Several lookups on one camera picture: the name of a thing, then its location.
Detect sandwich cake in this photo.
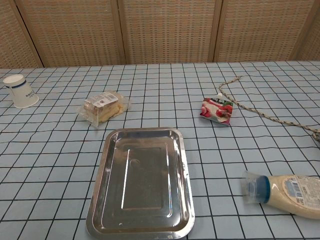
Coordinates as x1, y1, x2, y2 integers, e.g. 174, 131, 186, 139
77, 90, 132, 129

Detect stainless steel rectangular tray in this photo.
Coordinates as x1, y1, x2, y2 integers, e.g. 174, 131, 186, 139
85, 127, 196, 240

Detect red strawberry drink pouch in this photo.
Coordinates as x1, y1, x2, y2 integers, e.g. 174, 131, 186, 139
199, 92, 234, 127

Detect woven bamboo folding screen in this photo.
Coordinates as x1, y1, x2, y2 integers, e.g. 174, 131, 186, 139
0, 0, 320, 69

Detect blue checked tablecloth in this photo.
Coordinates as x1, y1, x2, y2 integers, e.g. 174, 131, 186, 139
0, 60, 320, 240

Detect white paper cup blue stripe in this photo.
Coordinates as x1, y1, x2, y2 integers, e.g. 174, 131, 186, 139
2, 74, 40, 109

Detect mayonnaise squeeze bottle blue cap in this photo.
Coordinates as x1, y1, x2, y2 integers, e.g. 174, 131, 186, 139
240, 170, 320, 220

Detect braided beige and black rope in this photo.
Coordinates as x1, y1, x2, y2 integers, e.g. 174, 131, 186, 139
218, 75, 320, 143

